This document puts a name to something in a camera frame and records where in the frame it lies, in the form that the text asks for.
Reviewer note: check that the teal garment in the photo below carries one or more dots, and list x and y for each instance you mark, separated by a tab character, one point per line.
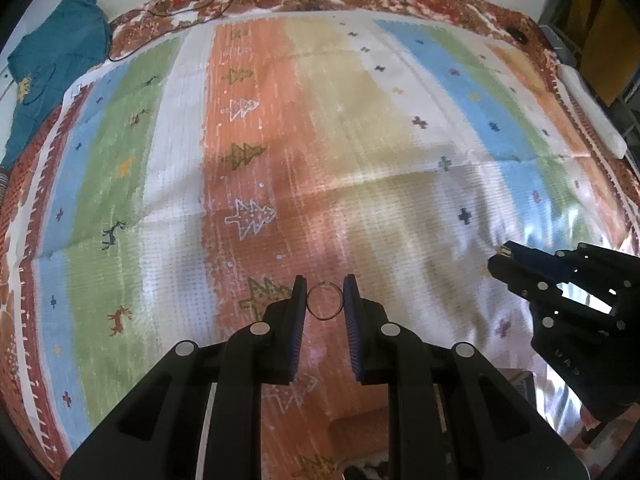
75	37

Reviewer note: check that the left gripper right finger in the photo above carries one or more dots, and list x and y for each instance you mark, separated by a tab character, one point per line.
451	413

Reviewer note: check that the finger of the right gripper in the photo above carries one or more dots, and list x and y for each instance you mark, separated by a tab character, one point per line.
527	285
536	261

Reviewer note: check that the person's right hand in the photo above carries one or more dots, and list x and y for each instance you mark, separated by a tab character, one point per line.
617	430

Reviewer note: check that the wooden jewelry box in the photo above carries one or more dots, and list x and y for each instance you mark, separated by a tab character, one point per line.
359	444

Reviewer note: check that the white rolled cloth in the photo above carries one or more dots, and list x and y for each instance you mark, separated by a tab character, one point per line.
602	125

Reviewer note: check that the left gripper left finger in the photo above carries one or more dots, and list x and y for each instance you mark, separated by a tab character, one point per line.
196	413

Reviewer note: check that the yellow hanging cloth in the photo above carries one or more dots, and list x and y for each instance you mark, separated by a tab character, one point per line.
606	33

